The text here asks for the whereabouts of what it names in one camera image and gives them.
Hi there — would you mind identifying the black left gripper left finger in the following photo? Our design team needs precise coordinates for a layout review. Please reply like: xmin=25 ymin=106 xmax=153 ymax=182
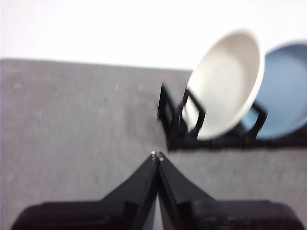
xmin=11 ymin=152 xmax=158 ymax=230

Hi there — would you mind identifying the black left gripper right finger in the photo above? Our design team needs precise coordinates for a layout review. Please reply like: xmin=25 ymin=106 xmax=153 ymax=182
xmin=157 ymin=152 xmax=303 ymax=230

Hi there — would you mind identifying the cream yellow plate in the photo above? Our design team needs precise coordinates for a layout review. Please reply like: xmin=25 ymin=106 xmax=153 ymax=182
xmin=186 ymin=29 xmax=266 ymax=140

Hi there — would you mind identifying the black plate rack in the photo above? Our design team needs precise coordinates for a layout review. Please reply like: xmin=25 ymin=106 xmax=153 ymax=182
xmin=157 ymin=82 xmax=307 ymax=151

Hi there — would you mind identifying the blue plate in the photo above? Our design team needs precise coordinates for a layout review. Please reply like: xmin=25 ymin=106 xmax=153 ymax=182
xmin=241 ymin=40 xmax=307 ymax=140

